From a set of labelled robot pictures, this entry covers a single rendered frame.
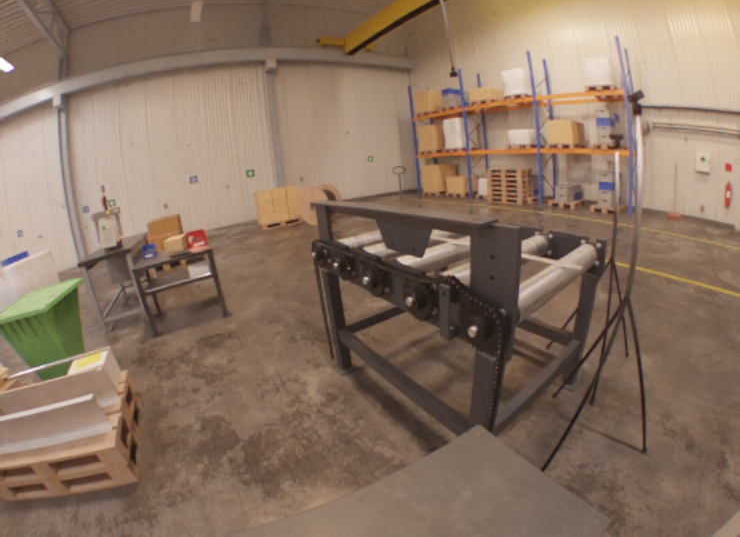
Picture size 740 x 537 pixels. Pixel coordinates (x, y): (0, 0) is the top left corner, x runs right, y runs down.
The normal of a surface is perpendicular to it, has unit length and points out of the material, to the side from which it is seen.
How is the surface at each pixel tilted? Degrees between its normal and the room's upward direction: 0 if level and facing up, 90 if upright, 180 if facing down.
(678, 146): 90
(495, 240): 90
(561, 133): 90
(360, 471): 0
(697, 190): 90
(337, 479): 0
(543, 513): 0
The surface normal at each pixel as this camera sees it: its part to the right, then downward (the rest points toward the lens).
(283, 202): 0.47, 0.21
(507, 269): -0.84, 0.24
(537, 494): -0.10, -0.95
